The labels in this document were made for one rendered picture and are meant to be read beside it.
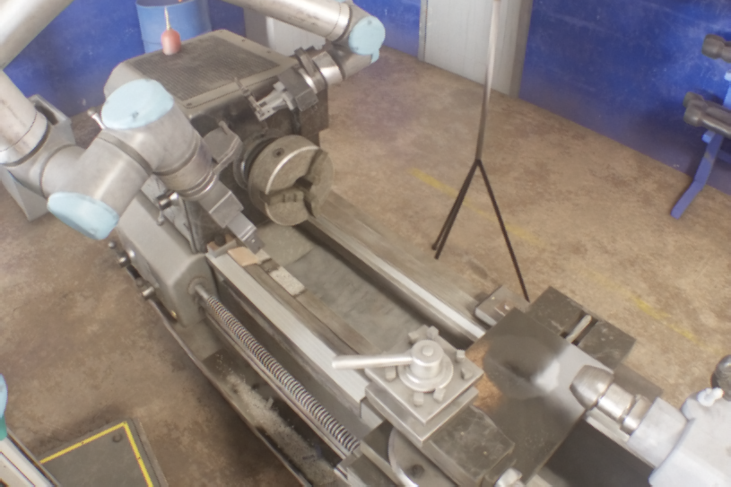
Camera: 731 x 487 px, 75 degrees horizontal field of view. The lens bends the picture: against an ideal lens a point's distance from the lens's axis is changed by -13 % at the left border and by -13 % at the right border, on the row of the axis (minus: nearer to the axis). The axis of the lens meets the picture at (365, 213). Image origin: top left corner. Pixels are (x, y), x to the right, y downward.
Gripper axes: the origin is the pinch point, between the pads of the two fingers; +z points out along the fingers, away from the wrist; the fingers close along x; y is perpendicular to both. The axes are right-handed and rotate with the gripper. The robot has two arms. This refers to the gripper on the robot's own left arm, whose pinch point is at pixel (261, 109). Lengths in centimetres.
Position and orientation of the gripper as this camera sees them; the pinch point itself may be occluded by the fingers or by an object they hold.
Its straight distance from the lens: 141.2
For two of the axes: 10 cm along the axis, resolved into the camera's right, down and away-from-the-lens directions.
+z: -8.4, 5.4, -0.9
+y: 2.8, 5.7, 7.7
